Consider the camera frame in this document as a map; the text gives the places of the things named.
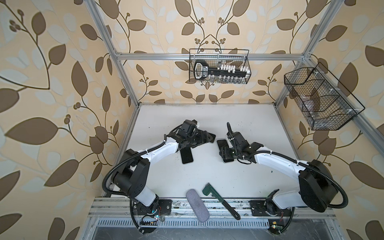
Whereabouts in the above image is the black smartphone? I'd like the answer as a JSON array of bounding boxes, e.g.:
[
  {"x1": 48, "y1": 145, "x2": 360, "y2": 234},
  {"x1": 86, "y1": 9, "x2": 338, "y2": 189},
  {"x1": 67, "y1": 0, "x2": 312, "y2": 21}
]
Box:
[
  {"x1": 180, "y1": 148, "x2": 194, "y2": 165},
  {"x1": 217, "y1": 140, "x2": 234, "y2": 163},
  {"x1": 208, "y1": 133, "x2": 216, "y2": 143}
]

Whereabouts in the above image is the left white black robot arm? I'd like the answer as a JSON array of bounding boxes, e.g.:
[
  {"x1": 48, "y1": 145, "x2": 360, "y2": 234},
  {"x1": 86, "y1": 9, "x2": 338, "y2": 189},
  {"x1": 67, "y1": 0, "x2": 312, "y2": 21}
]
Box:
[{"x1": 102, "y1": 130, "x2": 216, "y2": 207}]

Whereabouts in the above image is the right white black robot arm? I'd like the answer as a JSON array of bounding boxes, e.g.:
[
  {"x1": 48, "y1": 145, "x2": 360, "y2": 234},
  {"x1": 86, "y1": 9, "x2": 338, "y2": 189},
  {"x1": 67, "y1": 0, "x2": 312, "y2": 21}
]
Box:
[{"x1": 217, "y1": 132, "x2": 349, "y2": 216}]

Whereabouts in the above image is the grey felt glasses case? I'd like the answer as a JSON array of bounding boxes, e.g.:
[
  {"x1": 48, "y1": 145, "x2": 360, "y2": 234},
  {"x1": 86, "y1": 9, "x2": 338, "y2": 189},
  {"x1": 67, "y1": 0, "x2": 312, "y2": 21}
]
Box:
[{"x1": 186, "y1": 189, "x2": 210, "y2": 223}]

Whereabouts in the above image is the green pipe wrench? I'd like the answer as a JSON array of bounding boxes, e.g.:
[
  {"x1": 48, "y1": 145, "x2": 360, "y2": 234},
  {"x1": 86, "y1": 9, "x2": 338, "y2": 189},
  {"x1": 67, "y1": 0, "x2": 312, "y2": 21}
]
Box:
[{"x1": 203, "y1": 183, "x2": 241, "y2": 221}]

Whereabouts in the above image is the black socket tool set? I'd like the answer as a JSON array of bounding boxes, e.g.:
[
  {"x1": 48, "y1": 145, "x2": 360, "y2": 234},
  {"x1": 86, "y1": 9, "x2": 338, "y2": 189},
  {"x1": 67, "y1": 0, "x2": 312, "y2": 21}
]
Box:
[{"x1": 192, "y1": 60, "x2": 251, "y2": 81}]

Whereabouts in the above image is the back black wire basket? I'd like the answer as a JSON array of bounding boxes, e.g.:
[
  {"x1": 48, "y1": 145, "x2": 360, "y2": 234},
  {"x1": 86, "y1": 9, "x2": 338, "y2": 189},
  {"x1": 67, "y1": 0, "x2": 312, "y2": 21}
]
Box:
[{"x1": 189, "y1": 48, "x2": 252, "y2": 85}]

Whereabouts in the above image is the black wire basket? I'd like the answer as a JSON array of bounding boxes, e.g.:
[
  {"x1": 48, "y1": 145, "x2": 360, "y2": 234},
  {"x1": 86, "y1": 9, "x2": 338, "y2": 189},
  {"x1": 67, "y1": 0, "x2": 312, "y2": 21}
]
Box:
[
  {"x1": 284, "y1": 62, "x2": 366, "y2": 131},
  {"x1": 189, "y1": 48, "x2": 252, "y2": 85}
]

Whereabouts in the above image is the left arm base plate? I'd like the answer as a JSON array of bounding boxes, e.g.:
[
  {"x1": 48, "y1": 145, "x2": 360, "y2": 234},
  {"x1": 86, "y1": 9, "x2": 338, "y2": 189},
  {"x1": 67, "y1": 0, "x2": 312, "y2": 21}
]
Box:
[{"x1": 130, "y1": 197, "x2": 173, "y2": 235}]

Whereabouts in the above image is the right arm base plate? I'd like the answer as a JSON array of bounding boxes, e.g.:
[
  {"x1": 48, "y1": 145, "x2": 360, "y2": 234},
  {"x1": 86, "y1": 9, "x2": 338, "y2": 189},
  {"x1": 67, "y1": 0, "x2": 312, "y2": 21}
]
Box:
[{"x1": 249, "y1": 200, "x2": 295, "y2": 235}]

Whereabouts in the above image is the right black wire basket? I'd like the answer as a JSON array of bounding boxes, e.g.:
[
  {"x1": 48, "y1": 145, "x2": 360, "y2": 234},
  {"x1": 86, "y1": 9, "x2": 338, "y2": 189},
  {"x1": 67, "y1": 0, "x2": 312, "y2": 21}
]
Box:
[{"x1": 284, "y1": 62, "x2": 366, "y2": 131}]

